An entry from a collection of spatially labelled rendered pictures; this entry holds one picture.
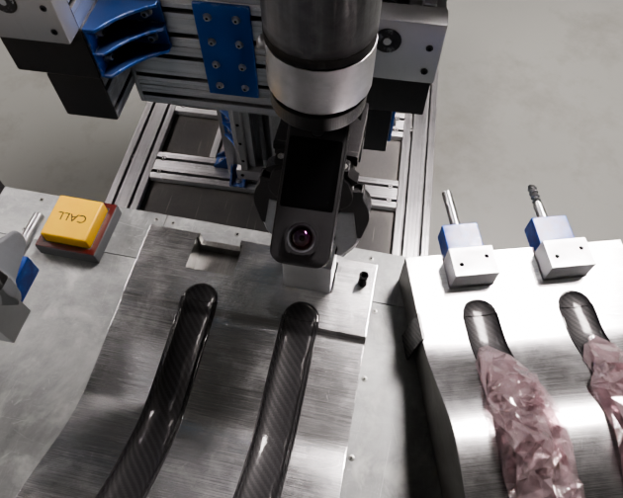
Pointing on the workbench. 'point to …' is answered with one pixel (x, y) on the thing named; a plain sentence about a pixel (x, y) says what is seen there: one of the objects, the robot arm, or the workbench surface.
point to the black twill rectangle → (412, 336)
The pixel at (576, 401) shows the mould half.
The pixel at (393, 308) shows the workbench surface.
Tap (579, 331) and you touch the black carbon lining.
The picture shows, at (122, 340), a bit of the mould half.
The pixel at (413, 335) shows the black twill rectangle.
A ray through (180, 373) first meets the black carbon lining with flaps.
